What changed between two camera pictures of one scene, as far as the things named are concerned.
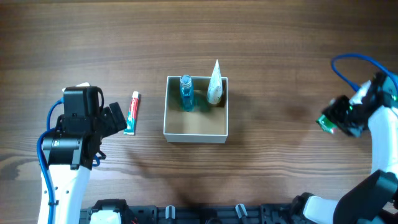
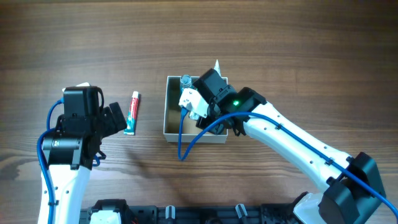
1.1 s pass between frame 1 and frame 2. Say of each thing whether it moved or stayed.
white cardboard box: stayed
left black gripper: stayed
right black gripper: moved
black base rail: stayed
